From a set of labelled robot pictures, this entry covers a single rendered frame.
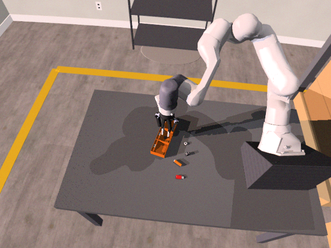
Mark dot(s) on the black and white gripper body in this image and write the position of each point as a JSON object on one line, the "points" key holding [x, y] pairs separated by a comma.
{"points": [[171, 118]]}

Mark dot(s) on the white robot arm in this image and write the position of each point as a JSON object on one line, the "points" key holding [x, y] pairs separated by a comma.
{"points": [[277, 137]]}

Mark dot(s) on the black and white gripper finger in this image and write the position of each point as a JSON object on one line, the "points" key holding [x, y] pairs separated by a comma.
{"points": [[170, 128], [159, 122]]}

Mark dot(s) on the orange rack of bins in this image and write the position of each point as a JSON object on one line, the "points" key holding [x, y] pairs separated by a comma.
{"points": [[161, 145]]}

